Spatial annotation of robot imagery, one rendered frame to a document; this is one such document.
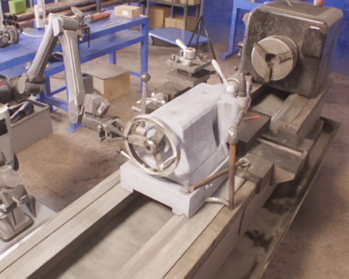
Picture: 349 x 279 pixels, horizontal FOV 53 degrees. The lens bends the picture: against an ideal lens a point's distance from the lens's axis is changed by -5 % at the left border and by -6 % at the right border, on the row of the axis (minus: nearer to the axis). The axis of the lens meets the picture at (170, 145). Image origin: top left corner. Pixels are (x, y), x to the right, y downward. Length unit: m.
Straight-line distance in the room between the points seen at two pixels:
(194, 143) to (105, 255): 0.51
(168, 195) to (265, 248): 0.74
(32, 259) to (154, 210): 0.55
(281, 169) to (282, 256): 0.93
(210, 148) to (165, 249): 0.42
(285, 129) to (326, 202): 1.19
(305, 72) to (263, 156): 0.87
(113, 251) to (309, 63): 1.61
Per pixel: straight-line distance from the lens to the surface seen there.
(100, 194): 1.43
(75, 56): 1.49
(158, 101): 1.71
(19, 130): 3.25
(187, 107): 1.33
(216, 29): 6.30
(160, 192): 1.33
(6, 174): 1.26
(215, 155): 1.42
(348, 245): 2.69
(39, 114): 3.36
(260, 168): 1.57
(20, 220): 2.17
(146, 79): 1.31
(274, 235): 1.97
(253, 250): 1.87
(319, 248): 2.58
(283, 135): 1.85
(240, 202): 1.45
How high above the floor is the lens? 1.75
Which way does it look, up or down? 32 degrees down
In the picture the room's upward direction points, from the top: 3 degrees clockwise
